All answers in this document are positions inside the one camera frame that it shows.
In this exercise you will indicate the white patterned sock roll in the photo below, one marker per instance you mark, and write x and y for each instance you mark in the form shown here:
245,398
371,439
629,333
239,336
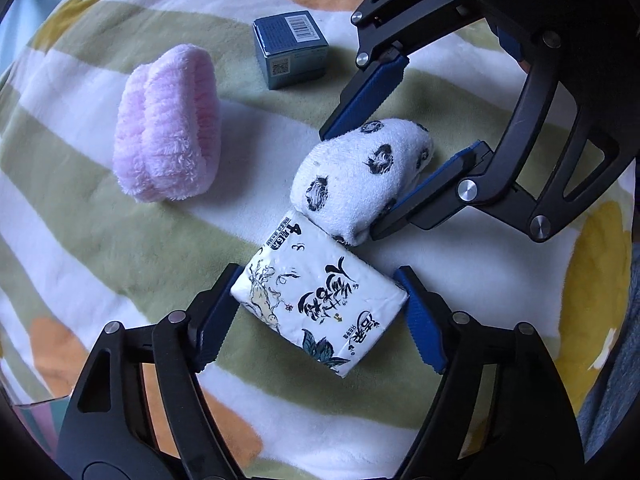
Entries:
344,184

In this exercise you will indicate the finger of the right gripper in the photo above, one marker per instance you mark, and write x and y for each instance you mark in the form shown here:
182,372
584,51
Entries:
600,147
389,31

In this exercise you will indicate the cardboard box with pink lining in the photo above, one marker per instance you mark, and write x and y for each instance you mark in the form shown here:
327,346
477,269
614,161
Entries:
43,421

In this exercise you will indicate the white tissue pack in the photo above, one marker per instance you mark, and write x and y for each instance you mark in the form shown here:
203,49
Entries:
318,295

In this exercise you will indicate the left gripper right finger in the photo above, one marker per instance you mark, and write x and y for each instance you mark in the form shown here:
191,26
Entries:
531,429

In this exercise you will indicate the striped floral blanket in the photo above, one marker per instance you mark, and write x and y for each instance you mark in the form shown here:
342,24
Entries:
76,252

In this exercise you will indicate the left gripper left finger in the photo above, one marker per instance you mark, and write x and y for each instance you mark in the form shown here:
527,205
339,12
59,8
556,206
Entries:
138,410

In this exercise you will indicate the pink fluffy headband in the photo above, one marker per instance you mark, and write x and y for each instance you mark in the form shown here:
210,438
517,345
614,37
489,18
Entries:
167,143

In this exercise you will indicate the small blue box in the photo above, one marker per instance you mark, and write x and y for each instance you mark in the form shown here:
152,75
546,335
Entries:
290,49

